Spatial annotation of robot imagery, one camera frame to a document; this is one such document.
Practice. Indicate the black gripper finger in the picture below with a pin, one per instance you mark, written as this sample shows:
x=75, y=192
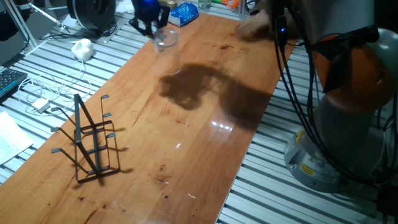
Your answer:
x=164, y=17
x=141, y=27

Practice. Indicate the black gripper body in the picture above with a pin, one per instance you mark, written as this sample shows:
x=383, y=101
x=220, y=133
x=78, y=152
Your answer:
x=147, y=11

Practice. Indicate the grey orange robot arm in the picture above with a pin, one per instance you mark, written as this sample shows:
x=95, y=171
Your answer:
x=348, y=81

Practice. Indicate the person's bare hand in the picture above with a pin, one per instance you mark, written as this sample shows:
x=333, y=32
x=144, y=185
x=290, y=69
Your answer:
x=253, y=28

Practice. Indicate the golden yellow packet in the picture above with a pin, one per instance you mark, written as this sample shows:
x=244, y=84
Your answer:
x=169, y=3

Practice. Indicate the blue tissue pack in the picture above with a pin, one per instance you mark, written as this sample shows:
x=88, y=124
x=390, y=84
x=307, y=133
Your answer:
x=185, y=14

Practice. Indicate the white rounded plastic lump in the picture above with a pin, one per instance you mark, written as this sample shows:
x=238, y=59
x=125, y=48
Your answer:
x=82, y=49

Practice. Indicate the orange green toy shovel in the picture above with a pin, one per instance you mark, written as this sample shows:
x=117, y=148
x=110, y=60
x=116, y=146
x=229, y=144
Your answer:
x=228, y=3

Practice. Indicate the thin metal rod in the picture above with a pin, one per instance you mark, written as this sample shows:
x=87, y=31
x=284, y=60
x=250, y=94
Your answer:
x=49, y=15

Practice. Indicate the slanted aluminium strut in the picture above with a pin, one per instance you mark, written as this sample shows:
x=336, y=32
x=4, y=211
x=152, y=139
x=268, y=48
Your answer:
x=18, y=25

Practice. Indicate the white charger adapter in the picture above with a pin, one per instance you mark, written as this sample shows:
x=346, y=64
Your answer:
x=41, y=105

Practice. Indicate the arm in black sleeve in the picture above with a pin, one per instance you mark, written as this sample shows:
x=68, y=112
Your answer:
x=7, y=25

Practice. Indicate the black computer keyboard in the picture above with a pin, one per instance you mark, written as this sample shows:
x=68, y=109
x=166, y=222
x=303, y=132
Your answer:
x=11, y=81

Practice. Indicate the white paper sheets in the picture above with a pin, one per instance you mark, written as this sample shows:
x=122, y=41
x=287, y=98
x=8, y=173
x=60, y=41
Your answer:
x=12, y=140

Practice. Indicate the grey metal base plate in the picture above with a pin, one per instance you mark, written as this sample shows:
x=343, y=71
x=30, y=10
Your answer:
x=105, y=35

